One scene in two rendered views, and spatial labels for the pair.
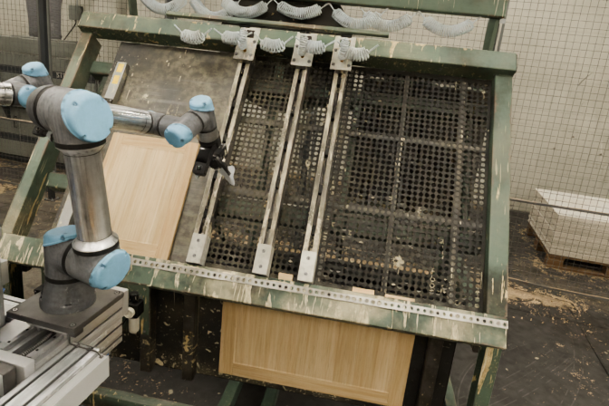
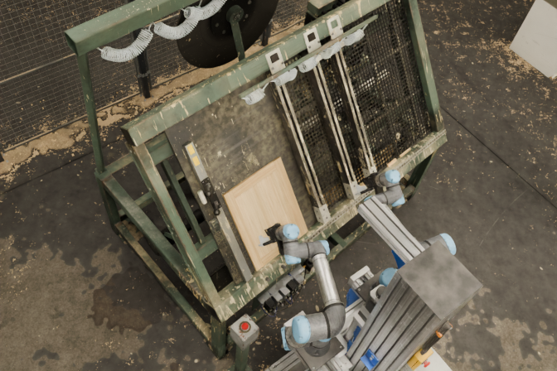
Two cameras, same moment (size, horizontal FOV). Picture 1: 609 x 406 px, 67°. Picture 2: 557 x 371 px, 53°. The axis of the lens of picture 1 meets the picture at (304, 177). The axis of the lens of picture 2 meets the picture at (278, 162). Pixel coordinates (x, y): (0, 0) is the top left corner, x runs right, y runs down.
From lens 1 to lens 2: 3.27 m
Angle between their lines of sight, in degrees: 58
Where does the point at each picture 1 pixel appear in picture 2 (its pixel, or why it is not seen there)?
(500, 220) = (431, 83)
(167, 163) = (271, 184)
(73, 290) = not seen: hidden behind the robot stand
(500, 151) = (421, 42)
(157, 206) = (283, 211)
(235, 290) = (350, 214)
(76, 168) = not seen: hidden behind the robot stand
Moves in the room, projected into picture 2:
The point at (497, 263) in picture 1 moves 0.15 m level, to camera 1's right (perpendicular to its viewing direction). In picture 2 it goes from (435, 105) to (446, 94)
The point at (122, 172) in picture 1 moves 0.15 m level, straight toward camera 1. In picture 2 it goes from (249, 213) to (273, 220)
